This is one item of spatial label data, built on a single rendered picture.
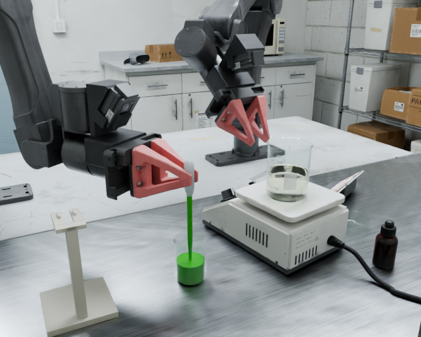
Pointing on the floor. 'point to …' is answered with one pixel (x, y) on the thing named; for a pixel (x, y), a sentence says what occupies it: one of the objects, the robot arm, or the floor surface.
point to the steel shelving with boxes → (391, 73)
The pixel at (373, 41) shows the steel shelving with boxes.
